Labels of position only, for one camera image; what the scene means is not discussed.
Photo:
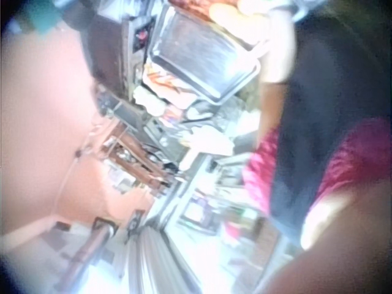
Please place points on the person's left hand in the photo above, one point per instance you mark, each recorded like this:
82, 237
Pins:
245, 27

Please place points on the person's left fingers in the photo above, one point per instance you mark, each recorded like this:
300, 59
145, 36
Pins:
225, 13

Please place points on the rectangular metal tray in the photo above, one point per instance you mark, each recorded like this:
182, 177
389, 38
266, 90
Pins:
199, 58

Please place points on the plate with orange food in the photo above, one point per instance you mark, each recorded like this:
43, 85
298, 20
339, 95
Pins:
167, 84

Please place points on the dark wooden cabinet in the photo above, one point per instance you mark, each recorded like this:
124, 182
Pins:
107, 52

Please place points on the white cloth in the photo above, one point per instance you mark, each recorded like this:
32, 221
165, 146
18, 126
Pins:
208, 144

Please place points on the cluttered wooden shelf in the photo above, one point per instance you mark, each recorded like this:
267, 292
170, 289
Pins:
134, 159

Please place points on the framed picture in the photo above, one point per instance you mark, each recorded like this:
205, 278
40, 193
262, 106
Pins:
199, 211

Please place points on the grey metal shutter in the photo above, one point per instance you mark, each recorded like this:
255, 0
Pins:
159, 263

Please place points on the brown wooden post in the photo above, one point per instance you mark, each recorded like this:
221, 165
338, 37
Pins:
85, 251

